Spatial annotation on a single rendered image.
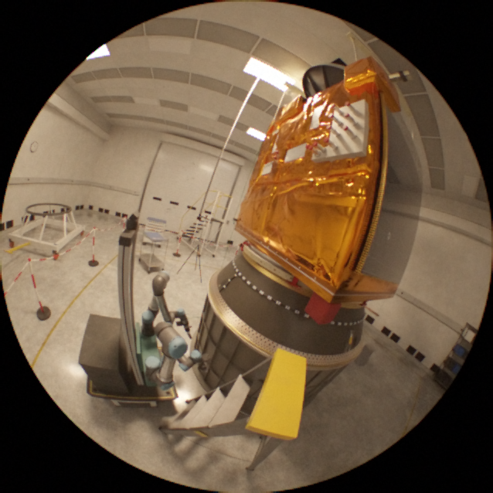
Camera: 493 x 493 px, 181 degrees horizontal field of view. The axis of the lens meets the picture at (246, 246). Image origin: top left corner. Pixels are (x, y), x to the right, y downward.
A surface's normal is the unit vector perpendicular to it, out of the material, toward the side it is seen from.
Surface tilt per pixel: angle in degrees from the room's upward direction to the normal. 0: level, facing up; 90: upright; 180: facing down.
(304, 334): 62
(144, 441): 0
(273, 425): 0
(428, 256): 90
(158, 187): 90
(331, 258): 92
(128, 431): 0
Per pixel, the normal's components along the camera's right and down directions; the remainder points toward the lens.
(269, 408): 0.32, -0.93
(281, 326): -0.23, -0.40
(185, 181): 0.33, 0.29
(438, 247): -0.89, -0.22
